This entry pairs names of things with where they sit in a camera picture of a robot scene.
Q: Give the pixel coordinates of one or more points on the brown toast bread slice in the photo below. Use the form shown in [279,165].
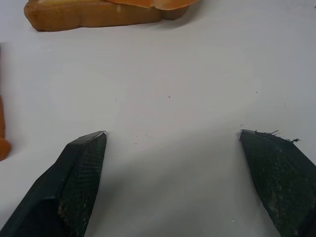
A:
[93,16]

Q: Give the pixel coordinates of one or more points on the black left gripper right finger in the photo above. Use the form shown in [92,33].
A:
[276,182]

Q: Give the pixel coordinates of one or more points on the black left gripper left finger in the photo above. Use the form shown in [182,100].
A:
[74,187]

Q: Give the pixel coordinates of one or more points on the orange object at edge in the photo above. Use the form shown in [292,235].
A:
[3,138]

